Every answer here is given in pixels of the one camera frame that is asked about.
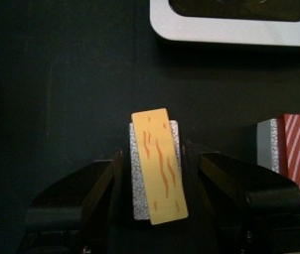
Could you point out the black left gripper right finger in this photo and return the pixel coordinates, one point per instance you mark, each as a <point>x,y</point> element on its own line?
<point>254,198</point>

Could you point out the yellow egg sushi toy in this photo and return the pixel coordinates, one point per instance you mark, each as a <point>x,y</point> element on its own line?
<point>159,165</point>

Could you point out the white toy tray black inset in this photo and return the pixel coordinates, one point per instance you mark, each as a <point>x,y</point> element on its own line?
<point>245,33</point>

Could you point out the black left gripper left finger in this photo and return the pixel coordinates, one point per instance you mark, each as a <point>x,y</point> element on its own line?
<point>68,205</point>

